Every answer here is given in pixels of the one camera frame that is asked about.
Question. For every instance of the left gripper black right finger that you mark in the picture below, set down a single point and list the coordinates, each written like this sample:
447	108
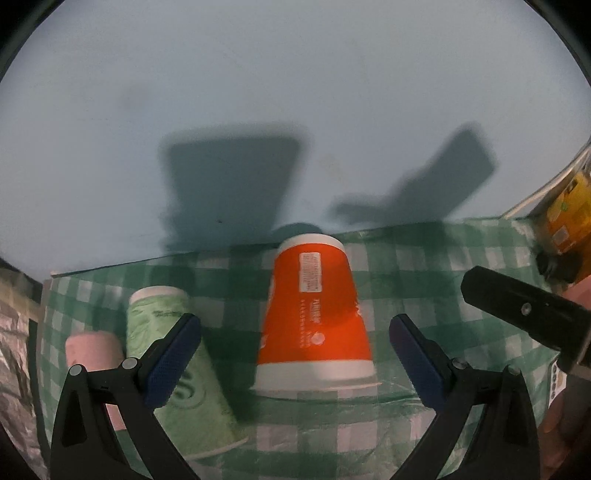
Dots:
505	443

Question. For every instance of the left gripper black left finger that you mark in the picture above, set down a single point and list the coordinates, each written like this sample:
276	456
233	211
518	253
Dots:
84	445

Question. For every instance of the orange paper cup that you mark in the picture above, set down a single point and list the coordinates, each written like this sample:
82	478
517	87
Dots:
314	337

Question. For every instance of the right hand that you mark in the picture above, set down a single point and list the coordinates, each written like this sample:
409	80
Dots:
564	434

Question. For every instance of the black cylindrical object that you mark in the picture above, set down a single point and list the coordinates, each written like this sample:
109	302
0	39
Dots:
561	268

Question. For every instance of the pink plastic mug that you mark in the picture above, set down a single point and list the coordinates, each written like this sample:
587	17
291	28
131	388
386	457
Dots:
95	350

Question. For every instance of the orange juice bottle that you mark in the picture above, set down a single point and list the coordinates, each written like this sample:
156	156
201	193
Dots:
563	222

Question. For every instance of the green white checkered tablecloth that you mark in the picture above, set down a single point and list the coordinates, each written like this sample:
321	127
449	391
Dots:
224	428

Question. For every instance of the silver grey curtain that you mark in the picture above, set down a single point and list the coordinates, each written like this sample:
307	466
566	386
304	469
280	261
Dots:
24	449

